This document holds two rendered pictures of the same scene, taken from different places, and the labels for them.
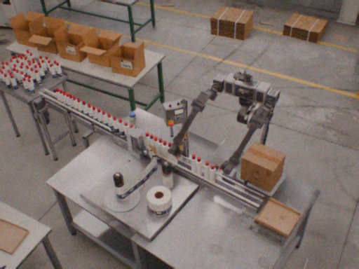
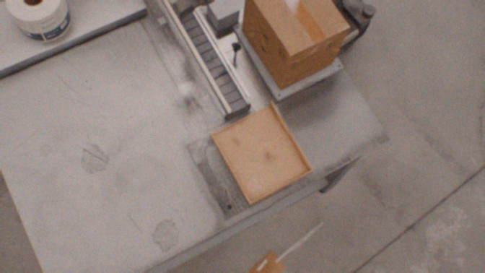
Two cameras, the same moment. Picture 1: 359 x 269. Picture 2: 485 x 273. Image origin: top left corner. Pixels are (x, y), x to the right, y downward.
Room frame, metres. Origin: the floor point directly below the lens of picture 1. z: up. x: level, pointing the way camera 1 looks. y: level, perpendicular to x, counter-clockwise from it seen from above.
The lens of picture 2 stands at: (1.42, -0.82, 2.62)
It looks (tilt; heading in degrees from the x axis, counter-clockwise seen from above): 70 degrees down; 16
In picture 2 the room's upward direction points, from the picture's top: 8 degrees clockwise
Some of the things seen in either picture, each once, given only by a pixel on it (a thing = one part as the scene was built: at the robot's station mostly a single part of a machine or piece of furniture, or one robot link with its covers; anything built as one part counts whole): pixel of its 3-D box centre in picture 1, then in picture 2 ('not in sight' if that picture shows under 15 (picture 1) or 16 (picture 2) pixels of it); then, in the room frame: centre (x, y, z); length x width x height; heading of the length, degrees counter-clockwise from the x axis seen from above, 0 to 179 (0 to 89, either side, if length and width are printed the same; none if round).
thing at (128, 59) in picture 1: (127, 56); not in sight; (4.46, 0.61, 0.97); 0.51 x 0.39 x 0.37; 154
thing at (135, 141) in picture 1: (137, 141); not in sight; (2.85, 0.41, 1.01); 0.14 x 0.13 x 0.26; 52
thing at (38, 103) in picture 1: (40, 112); not in sight; (3.77, 1.62, 0.71); 0.15 x 0.12 x 0.34; 142
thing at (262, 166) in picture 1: (262, 166); (291, 28); (2.48, -0.69, 0.99); 0.30 x 0.24 x 0.27; 52
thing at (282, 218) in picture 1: (278, 216); (260, 152); (2.04, -0.76, 0.85); 0.30 x 0.26 x 0.04; 52
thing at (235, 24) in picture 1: (231, 22); not in sight; (6.77, -1.01, 0.16); 0.65 x 0.54 x 0.32; 64
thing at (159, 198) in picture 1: (159, 200); (40, 8); (2.19, 0.20, 0.95); 0.20 x 0.20 x 0.14
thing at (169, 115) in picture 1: (174, 113); not in sight; (2.79, 0.05, 1.38); 0.17 x 0.10 x 0.19; 107
